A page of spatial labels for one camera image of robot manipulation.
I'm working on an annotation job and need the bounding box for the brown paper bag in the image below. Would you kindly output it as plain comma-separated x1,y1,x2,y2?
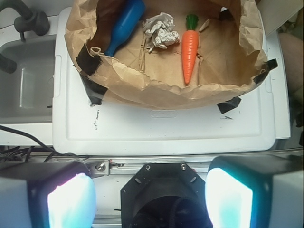
65,0,267,109

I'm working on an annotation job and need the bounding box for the grey toy faucet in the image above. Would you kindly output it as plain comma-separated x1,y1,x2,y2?
0,0,50,74

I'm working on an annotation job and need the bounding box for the black tape piece lower left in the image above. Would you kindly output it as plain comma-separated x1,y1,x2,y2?
80,75,108,105

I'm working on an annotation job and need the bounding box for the orange plastic toy carrot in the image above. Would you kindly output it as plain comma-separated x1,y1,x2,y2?
181,14,199,84

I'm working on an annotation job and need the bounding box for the aluminium frame rail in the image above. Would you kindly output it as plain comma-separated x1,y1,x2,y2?
85,156,213,177

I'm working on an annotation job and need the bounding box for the blue plastic bottle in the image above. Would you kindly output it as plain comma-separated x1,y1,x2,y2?
104,0,145,57

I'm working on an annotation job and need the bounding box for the crumpled white paper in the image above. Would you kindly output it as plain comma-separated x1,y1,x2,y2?
142,12,180,53

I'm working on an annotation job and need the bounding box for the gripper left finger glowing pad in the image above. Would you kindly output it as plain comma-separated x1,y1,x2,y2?
0,162,96,228

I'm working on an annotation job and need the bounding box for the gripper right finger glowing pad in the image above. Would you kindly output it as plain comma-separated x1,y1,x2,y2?
205,155,304,228

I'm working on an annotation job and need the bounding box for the black cable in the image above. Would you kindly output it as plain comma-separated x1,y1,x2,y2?
0,124,88,164

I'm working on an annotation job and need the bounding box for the grey toy sink basin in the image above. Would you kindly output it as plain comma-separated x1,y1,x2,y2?
0,35,56,124

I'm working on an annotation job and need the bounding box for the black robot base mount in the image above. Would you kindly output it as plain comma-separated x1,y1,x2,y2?
121,163,213,228

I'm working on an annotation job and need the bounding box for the black tape piece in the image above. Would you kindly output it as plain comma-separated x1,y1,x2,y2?
253,58,278,86
217,97,242,114
76,44,102,76
80,75,108,105

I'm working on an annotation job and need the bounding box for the black tape piece lower right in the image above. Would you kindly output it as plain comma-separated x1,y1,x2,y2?
217,97,242,114

